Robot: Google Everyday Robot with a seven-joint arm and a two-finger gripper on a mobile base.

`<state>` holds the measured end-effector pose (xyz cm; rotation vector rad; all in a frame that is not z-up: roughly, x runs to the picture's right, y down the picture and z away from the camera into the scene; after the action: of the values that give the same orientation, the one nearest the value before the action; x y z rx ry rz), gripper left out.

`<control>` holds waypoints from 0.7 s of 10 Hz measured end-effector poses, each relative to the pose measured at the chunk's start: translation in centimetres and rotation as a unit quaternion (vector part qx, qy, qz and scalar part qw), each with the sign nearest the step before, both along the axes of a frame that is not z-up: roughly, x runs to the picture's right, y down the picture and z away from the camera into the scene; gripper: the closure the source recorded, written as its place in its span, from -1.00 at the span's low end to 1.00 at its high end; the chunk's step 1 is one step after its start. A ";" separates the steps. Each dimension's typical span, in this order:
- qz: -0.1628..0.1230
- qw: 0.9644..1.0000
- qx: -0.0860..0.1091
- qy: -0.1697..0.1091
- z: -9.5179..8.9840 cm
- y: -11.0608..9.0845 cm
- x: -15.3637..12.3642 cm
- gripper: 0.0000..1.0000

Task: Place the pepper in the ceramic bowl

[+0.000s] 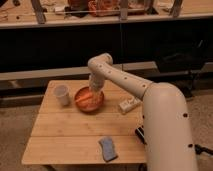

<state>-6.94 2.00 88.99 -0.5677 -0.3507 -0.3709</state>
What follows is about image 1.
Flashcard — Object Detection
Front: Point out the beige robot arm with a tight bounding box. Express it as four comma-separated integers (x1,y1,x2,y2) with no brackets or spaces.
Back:
88,53,198,171

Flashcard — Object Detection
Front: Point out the orange ceramic bowl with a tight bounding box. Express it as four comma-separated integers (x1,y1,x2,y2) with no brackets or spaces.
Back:
74,87,104,113

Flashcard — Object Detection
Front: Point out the white plastic cup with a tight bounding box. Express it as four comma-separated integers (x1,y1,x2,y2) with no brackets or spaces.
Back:
53,85,70,106

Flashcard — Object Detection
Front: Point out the white power strip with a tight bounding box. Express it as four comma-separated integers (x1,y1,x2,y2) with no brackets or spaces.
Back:
119,97,141,114

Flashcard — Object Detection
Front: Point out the wooden table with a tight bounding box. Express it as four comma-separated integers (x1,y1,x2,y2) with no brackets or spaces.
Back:
22,80,146,165

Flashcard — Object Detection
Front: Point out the black device at table edge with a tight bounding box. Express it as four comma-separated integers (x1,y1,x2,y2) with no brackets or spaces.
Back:
135,127,146,144

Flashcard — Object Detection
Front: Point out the orange basket on shelf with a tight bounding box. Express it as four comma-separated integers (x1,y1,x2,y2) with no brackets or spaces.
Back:
88,0,120,17

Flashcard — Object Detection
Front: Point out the blue grey sponge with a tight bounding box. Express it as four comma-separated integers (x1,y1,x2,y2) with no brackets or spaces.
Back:
99,137,118,162

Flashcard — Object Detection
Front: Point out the black office chair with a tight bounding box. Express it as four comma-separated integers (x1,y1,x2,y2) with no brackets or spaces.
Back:
156,39,208,99

